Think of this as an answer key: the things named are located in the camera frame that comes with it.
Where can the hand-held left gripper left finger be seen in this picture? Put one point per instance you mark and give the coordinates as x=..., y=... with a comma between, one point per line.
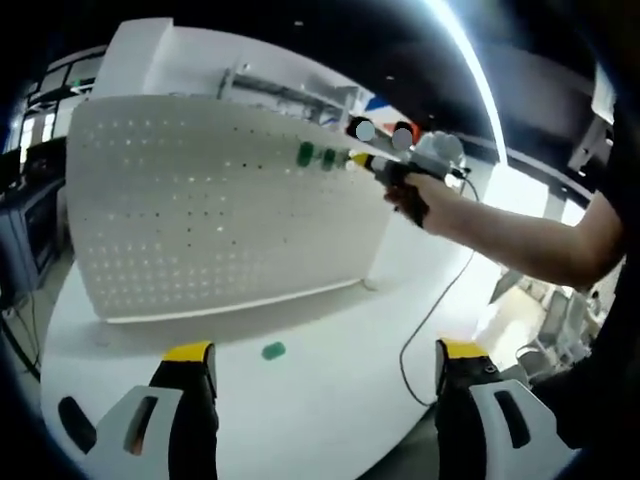
x=180, y=400

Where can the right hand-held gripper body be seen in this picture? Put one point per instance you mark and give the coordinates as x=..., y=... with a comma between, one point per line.
x=437, y=155

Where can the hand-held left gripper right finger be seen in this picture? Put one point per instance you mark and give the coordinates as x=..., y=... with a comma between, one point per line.
x=460, y=400

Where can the white perforated mounting plate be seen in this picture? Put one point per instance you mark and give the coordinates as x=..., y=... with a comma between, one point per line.
x=225, y=225

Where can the person's right hand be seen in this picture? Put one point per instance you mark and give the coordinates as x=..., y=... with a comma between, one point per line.
x=412, y=200

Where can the white ceiling light strip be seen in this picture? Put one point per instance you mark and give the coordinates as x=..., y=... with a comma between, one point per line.
x=480, y=65

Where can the metal shelf rack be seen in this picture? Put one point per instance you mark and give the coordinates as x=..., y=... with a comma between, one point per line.
x=290, y=92

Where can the person's dark shirt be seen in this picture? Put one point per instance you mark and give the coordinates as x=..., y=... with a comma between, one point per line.
x=600, y=400

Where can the dark equipment cabinet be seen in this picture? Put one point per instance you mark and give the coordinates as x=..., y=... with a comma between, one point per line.
x=30, y=235

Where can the white square pillar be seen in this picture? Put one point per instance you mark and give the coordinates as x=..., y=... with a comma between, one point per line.
x=135, y=55

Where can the black monitor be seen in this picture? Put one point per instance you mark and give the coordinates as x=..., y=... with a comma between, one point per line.
x=42, y=161

